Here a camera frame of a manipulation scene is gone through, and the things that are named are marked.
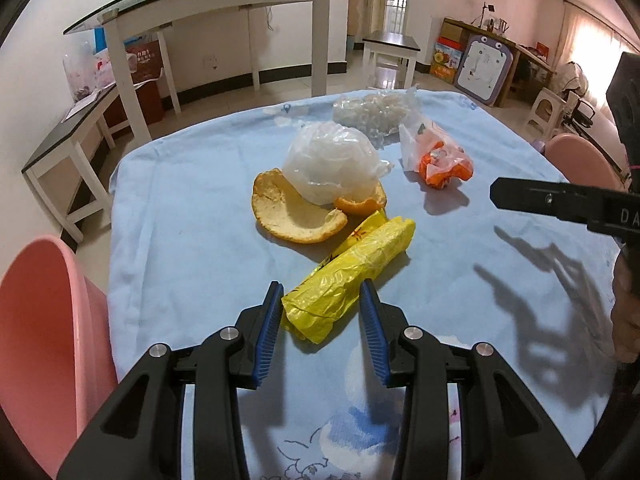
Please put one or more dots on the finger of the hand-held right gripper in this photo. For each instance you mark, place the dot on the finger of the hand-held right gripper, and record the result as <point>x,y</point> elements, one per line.
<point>540,197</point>

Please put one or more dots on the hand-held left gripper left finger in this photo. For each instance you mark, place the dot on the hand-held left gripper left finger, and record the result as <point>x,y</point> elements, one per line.
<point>267,330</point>

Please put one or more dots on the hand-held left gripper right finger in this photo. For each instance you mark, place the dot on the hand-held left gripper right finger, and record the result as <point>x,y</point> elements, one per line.
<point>372,335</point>

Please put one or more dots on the yellow plastic bag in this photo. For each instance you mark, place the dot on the yellow plastic bag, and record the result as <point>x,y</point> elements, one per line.
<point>350,270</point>

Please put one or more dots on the clear bubble plastic bag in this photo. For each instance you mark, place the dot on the clear bubble plastic bag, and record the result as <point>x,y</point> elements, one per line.
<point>370,110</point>

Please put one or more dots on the pink plastic bucket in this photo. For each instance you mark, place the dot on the pink plastic bucket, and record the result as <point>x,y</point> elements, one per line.
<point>40,350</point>

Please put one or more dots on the person's right hand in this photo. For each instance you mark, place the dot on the person's right hand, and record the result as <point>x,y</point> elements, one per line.
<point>627,320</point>

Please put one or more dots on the pink and purple chair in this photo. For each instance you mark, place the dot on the pink and purple chair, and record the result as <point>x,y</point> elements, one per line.
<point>580,160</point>

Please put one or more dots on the white curtain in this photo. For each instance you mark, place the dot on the white curtain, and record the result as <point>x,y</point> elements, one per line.
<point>595,35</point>

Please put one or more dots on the white plastic stool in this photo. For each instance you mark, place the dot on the white plastic stool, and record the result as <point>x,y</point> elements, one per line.
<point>547,97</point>

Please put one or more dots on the bag with orange scraps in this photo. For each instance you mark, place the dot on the bag with orange scraps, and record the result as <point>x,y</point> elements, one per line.
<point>440,167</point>

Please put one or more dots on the wooden desk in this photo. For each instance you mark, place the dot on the wooden desk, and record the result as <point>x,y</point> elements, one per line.
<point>530,60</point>

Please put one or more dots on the large orange peel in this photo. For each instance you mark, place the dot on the large orange peel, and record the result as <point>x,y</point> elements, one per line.
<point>290,215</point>

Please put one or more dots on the small orange peel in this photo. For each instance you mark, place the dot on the small orange peel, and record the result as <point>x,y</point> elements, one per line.
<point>357,206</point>

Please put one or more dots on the light blue floral tablecloth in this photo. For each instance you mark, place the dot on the light blue floral tablecloth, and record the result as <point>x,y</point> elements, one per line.
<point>200,210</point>

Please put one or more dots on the purple drawing board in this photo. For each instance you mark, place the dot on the purple drawing board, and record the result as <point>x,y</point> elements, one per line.
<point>482,67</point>

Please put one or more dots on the colourful cardboard box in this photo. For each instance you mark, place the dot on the colourful cardboard box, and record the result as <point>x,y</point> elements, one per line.
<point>445,57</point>

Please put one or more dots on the white plastic bag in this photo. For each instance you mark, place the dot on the white plastic bag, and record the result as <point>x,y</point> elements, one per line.
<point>330,160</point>

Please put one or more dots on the small dark-top stool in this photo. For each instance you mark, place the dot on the small dark-top stool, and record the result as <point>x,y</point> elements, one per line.
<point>390,39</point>

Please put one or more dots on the white door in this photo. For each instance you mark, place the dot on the white door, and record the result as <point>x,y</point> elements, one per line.
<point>395,0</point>

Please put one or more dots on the low dark-top side table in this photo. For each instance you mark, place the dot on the low dark-top side table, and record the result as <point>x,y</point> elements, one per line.
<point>60,135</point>

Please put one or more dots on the white paper sheet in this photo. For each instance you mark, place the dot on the white paper sheet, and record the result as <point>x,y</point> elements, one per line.
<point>82,106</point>

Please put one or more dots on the dark red carton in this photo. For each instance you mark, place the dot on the dark red carton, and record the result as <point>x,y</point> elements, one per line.
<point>145,60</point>

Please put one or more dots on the pink plastic bag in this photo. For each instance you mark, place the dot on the pink plastic bag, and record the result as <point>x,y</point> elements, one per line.
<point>106,67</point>

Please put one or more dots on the blue shopping bag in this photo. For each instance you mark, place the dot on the blue shopping bag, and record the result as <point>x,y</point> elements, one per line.
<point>100,36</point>

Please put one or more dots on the small camera stand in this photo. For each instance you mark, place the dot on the small camera stand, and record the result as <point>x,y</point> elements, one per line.
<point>489,15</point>

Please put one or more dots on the wall socket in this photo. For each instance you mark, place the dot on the wall socket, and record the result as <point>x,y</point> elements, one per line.
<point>212,62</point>

